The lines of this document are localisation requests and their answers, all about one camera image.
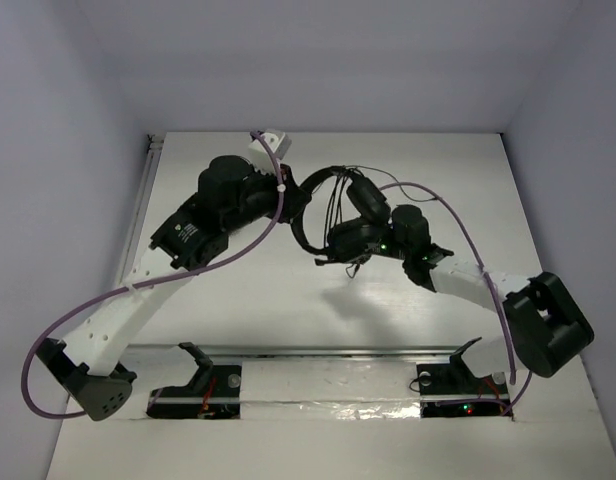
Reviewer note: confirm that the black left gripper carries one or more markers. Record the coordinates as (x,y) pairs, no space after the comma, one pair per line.
(292,195)

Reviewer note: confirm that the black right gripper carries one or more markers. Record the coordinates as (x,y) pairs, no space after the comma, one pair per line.
(355,246)

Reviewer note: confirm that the black headset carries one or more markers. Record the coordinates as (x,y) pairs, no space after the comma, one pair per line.
(353,198)

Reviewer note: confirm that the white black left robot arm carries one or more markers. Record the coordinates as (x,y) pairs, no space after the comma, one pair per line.
(235,206)

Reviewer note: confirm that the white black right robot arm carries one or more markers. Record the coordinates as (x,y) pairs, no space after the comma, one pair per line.
(546,328)

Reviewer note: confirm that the silver foil tape strip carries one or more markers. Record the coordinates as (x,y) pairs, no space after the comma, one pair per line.
(328,389)

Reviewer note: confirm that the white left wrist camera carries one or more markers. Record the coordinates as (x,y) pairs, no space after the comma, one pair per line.
(278,142)

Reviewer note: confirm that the aluminium table edge rail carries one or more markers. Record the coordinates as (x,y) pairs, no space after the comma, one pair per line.
(153,154)

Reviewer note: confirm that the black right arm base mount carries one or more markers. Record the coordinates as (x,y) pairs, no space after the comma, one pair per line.
(454,378)

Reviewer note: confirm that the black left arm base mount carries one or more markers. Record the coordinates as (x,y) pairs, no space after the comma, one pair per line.
(193,373)

